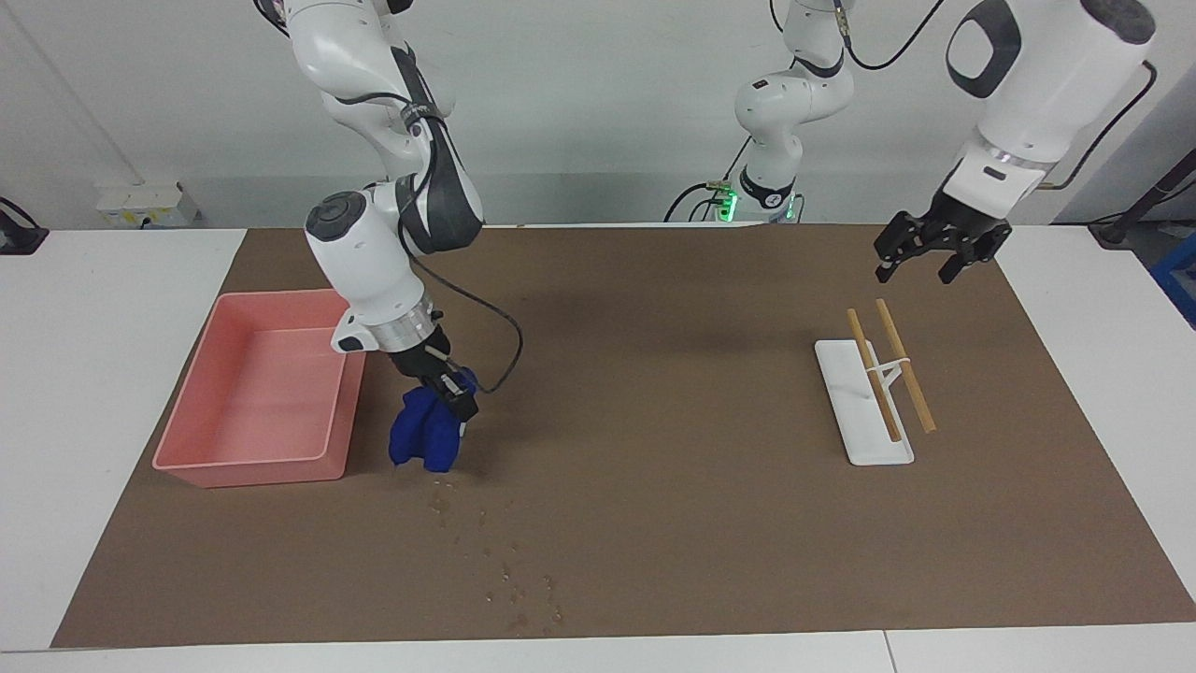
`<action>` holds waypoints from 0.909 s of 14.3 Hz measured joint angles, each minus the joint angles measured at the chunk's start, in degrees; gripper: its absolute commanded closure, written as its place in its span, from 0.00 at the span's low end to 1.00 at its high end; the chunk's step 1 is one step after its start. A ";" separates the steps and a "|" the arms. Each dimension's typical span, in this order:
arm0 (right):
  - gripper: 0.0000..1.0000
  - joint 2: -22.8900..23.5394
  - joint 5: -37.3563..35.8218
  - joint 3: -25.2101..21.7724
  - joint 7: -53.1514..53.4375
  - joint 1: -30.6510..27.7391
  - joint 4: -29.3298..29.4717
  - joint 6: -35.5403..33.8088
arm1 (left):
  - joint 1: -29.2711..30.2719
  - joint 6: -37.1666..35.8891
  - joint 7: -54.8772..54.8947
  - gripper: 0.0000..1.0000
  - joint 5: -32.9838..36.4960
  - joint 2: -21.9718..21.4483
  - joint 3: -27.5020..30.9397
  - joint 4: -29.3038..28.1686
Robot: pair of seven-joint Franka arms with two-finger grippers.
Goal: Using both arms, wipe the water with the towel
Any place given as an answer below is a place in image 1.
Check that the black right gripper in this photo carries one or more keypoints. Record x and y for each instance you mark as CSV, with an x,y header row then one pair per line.
x,y
420,357

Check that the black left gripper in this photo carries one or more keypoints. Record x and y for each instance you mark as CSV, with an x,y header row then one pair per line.
x,y
967,229

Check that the blue towel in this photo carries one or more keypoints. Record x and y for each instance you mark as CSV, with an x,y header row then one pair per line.
x,y
425,439

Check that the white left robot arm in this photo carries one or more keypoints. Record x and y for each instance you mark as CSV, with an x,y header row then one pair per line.
x,y
1046,65

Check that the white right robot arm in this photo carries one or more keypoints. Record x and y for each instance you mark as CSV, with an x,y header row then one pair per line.
x,y
360,252

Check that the spilled water drops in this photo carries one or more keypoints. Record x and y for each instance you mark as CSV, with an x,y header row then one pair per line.
x,y
439,505

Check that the white towel rack base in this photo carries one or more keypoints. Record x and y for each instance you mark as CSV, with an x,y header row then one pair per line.
x,y
850,393

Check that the wooden rack rod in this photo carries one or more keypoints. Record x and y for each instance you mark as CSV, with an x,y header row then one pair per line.
x,y
904,365
869,369

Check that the black tripod stand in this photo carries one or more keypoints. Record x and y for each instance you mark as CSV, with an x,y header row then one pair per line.
x,y
1117,229

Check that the pink plastic bin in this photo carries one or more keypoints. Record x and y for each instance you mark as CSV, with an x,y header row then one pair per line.
x,y
252,402

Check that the brown table mat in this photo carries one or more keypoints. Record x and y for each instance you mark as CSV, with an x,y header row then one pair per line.
x,y
654,374

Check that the blue box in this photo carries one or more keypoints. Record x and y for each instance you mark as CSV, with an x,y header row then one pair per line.
x,y
1179,280

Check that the white power strip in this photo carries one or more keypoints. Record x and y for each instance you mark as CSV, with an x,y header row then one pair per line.
x,y
140,206

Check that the black clamp stand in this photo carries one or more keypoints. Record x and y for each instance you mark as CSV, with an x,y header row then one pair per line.
x,y
19,234

